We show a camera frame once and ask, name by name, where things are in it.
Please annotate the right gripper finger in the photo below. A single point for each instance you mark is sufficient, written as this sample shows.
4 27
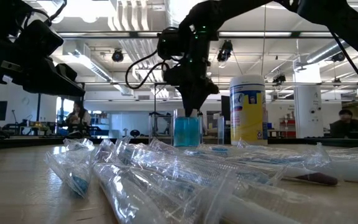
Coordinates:
194 104

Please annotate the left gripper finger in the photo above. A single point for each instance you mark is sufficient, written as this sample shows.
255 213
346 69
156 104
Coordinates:
68 72
61 88

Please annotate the blue toothbrush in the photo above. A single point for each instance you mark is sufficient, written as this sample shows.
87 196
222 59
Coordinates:
255 178
179 169
219 149
73 169
275 160
353 174

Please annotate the purple toothbrush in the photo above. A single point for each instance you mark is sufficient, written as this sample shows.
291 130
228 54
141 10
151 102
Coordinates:
319 179

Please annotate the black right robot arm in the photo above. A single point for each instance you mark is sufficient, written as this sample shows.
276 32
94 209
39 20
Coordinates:
337 15

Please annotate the dark monitor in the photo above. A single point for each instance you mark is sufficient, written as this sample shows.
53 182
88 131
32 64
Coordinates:
225 104

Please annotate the person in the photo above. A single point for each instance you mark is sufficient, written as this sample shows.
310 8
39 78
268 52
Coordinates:
78 116
346 124

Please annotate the black ceiling spotlight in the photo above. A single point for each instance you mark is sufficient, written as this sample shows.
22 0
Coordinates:
117 55
279 78
338 56
225 49

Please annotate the yellow Lysol wipes canister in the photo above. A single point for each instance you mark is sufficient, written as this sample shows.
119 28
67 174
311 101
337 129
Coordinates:
247 118

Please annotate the red shelf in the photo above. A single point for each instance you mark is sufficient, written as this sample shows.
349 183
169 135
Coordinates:
287 134

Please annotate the white round column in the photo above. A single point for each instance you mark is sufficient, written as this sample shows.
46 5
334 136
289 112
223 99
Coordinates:
308 105

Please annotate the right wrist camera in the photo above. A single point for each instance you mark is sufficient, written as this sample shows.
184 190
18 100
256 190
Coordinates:
169 43

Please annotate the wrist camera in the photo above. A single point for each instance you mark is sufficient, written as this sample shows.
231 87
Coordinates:
169 43
42 37

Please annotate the black metal rig frame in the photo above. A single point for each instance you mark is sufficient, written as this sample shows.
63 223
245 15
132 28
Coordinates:
154 102

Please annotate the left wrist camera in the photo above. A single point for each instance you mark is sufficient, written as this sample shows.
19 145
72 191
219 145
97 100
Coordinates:
42 37

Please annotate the black aluminium table frame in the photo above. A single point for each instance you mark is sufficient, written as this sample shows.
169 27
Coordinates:
36 142

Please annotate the silver ventilation duct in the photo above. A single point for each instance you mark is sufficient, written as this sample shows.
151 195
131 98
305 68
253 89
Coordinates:
325 51

